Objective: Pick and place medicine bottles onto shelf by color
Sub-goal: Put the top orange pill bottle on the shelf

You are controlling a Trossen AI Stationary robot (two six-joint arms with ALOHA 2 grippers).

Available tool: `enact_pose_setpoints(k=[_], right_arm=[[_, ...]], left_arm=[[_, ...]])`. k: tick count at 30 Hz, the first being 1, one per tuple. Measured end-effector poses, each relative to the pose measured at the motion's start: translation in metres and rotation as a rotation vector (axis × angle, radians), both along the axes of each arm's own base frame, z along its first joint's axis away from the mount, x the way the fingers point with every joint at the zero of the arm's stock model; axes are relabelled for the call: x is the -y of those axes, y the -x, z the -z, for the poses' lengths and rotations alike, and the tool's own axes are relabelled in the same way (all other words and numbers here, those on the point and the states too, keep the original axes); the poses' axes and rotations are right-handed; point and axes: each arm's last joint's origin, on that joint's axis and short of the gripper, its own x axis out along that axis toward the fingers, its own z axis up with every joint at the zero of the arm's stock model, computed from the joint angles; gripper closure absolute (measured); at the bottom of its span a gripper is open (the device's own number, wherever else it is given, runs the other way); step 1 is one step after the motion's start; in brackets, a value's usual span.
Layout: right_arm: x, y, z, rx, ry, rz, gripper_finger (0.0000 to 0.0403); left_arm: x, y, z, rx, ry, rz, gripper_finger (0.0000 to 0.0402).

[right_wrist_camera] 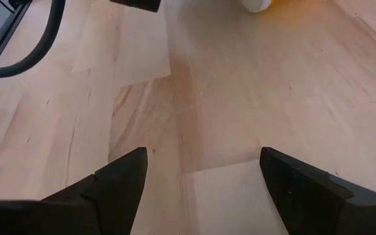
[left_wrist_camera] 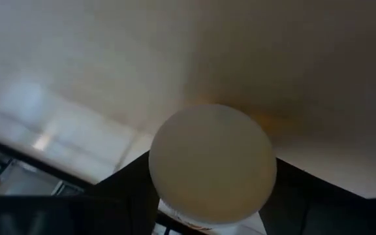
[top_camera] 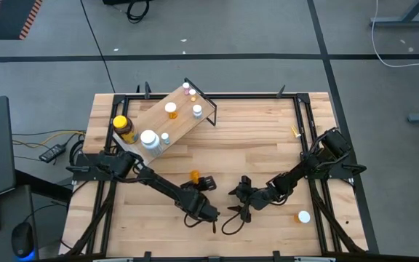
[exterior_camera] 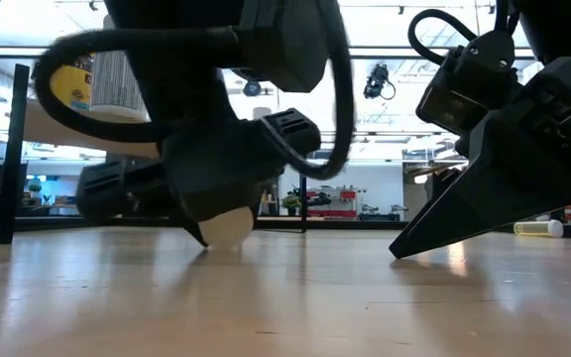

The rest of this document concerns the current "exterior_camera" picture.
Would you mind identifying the orange vial white cap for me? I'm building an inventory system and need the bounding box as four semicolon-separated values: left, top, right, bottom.
198;205;256;250

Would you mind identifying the black overhead camera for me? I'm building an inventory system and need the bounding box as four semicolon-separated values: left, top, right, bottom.
363;62;397;100

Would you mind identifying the red white background shelf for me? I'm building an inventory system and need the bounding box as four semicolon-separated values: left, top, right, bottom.
307;185;366;219

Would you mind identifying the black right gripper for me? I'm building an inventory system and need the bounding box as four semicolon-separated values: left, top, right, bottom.
389;57;571;260

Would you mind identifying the brown bottle yellow cap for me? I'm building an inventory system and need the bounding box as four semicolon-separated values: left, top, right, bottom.
50;52;96;111

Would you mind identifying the black overhead light beam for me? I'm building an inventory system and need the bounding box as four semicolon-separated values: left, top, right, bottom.
0;45;537;60

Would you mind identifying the yellow vial white cap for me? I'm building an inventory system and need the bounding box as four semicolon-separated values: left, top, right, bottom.
513;219;565;239

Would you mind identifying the wooden shelf black frame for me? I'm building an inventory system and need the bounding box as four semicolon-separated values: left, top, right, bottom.
0;62;309;245

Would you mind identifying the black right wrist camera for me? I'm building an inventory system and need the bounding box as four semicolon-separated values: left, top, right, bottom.
415;29;522;136

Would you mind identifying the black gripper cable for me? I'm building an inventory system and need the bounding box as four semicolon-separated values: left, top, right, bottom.
34;0;357;182
407;0;514;65

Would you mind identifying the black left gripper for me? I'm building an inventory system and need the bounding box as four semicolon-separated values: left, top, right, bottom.
75;108;322;248

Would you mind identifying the black aluminium table frame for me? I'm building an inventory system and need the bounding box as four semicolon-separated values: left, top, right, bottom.
0;213;571;242

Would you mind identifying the large white labelled bottle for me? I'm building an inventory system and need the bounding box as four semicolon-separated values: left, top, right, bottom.
89;14;151;124

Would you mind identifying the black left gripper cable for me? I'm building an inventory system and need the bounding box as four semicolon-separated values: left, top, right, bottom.
34;0;357;182

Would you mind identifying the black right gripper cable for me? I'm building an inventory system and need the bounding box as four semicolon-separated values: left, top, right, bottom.
407;0;514;65

